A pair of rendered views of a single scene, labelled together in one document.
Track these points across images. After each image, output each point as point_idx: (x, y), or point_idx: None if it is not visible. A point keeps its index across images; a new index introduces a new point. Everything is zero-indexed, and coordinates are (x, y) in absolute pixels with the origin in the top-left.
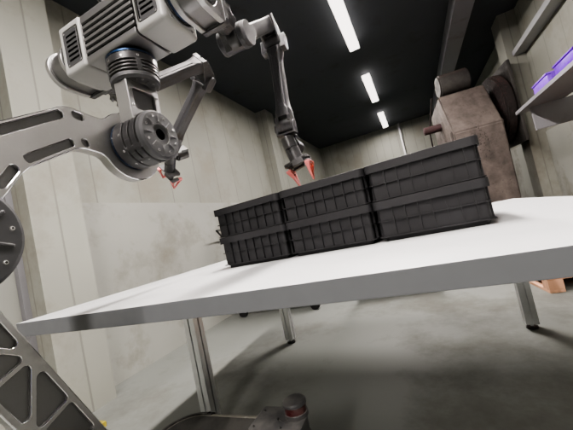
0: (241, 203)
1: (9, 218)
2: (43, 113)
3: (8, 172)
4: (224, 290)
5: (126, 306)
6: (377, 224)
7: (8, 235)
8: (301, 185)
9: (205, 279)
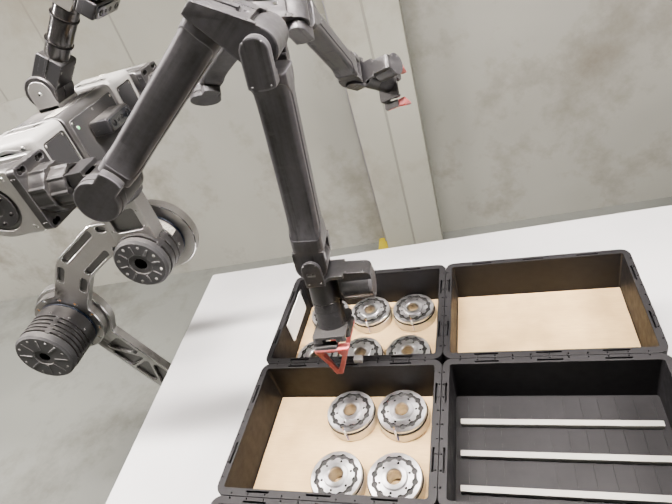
0: (282, 316)
1: (58, 350)
2: (78, 239)
3: (84, 280)
4: (147, 440)
5: (175, 363)
6: None
7: (62, 356)
8: (250, 399)
9: (252, 360)
